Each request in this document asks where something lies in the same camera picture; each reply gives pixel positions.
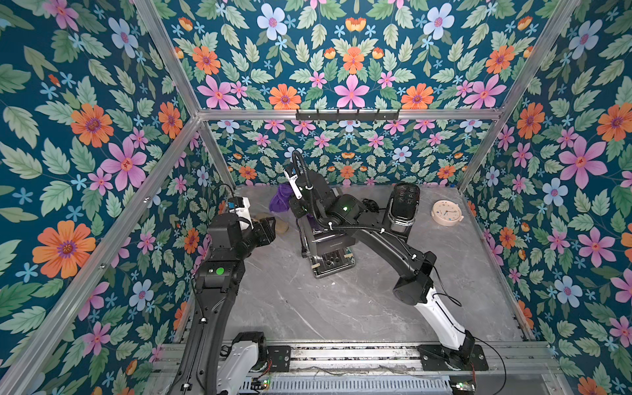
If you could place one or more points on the silver espresso coffee machine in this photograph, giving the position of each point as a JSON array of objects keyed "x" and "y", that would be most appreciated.
[{"x": 327, "y": 252}]

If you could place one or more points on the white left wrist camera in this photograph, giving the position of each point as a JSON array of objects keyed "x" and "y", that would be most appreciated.
[{"x": 241, "y": 207}]

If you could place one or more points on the pink round alarm clock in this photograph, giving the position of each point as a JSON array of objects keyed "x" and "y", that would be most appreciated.
[{"x": 446, "y": 213}]

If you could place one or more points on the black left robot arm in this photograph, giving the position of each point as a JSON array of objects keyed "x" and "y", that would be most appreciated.
[{"x": 205, "y": 367}]

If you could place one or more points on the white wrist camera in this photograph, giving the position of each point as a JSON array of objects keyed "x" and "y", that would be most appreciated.
[
  {"x": 241, "y": 207},
  {"x": 292, "y": 177}
]

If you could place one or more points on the black hook rail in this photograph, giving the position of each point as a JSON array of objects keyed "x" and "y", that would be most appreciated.
[{"x": 344, "y": 115}]

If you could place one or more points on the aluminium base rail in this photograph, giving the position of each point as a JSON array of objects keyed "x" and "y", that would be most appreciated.
[{"x": 405, "y": 368}]

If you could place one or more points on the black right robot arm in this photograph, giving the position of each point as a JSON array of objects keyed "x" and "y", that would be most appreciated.
[{"x": 415, "y": 286}]

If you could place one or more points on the purple microfiber cloth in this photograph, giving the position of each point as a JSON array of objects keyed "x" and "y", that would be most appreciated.
[{"x": 281, "y": 202}]

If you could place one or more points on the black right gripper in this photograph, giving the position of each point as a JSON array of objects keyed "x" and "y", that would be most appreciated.
[{"x": 306, "y": 205}]

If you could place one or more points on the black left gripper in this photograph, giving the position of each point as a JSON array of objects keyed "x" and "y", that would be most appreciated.
[{"x": 263, "y": 234}]

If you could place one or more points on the black capsule coffee machine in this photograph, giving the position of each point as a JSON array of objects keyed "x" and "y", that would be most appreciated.
[{"x": 401, "y": 209}]

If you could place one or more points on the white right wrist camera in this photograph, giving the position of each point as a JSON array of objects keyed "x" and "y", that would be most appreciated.
[{"x": 292, "y": 177}]

